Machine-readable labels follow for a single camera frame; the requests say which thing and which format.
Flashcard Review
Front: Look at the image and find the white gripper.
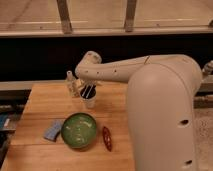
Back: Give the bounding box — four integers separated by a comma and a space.
66, 71, 101, 99

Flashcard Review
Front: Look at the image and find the red brown oval object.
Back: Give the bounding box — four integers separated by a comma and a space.
102, 127, 112, 151

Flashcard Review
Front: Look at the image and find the green ceramic bowl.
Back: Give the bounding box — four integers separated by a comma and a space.
61, 113, 97, 149

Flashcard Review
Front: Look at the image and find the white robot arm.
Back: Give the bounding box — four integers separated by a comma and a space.
75, 51, 213, 171

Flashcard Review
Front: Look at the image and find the white ceramic cup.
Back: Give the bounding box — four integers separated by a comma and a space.
80, 85, 96, 108

